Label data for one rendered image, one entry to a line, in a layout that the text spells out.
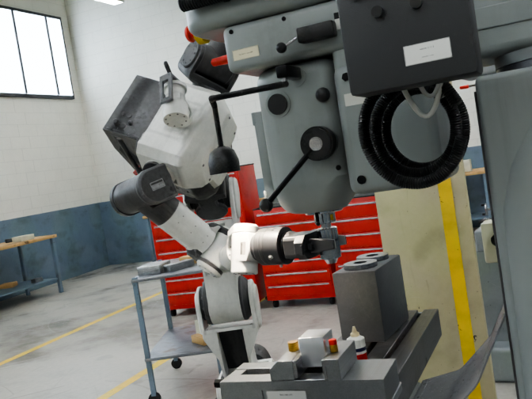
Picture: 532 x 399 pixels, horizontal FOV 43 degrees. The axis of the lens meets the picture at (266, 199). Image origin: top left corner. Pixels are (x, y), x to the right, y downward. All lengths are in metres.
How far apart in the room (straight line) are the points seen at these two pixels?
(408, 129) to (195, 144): 0.69
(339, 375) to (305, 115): 0.53
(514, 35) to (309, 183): 0.48
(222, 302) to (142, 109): 0.66
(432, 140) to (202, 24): 0.54
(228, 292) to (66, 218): 10.31
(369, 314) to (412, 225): 1.49
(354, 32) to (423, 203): 2.17
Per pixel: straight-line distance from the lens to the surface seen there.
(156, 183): 1.78
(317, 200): 1.44
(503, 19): 1.33
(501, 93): 1.27
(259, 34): 1.44
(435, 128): 1.33
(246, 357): 2.31
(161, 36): 12.31
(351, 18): 1.11
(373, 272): 1.75
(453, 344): 3.34
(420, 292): 3.30
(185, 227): 1.83
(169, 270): 4.48
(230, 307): 2.16
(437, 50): 1.07
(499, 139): 1.27
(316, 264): 6.49
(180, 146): 1.81
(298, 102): 1.42
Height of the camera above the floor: 1.43
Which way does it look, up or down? 3 degrees down
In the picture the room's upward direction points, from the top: 9 degrees counter-clockwise
